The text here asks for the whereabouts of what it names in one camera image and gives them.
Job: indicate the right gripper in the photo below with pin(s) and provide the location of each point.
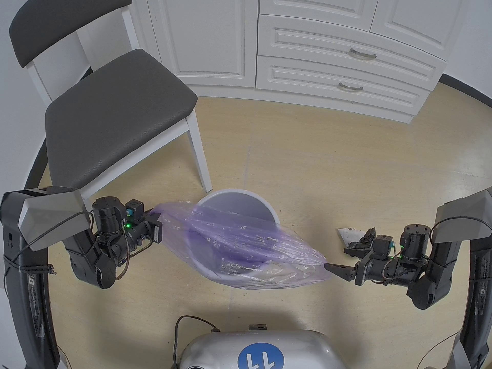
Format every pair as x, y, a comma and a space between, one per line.
378, 269

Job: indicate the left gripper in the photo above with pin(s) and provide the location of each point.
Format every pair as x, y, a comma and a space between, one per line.
148, 231

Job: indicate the purple plastic bag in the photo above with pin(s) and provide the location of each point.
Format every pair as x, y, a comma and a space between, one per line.
250, 244

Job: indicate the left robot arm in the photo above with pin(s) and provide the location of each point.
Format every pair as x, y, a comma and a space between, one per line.
84, 252

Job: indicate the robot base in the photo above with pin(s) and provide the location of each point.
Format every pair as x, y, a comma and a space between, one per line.
215, 352

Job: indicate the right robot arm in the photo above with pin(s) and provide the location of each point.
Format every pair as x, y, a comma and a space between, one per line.
434, 283

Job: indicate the white trash bin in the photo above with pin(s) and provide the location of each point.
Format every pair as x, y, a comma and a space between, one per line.
238, 202

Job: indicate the white chair grey cushions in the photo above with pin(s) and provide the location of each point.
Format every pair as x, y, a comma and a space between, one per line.
115, 129

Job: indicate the white wardrobe with drawers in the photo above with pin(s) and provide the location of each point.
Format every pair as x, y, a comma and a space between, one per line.
307, 33

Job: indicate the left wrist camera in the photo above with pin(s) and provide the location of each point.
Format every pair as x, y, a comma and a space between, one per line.
135, 210

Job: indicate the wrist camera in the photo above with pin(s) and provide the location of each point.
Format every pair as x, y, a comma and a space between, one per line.
383, 243
135, 210

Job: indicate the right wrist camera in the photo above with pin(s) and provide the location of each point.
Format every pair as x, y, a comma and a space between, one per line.
383, 243

